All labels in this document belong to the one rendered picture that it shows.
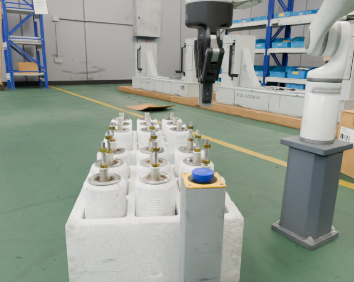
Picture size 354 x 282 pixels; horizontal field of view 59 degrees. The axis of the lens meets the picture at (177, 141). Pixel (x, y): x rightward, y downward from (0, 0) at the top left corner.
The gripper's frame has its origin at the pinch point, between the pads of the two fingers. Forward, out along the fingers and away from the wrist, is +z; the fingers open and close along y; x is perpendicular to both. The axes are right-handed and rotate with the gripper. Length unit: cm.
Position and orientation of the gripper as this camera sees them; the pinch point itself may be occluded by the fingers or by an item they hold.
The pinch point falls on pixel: (205, 95)
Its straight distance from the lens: 53.5
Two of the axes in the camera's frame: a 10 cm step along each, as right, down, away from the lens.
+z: -0.1, 9.7, 2.6
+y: 1.1, 2.6, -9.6
